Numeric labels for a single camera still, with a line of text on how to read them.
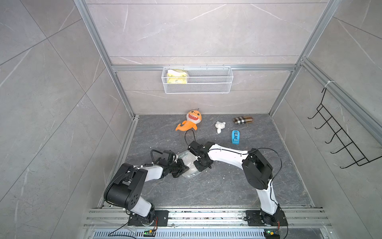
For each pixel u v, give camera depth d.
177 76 0.88
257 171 0.51
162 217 0.73
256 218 0.73
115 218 0.75
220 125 1.10
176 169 0.81
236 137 1.04
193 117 1.08
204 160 0.68
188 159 0.92
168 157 0.75
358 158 0.58
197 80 1.01
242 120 1.13
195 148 0.73
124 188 0.45
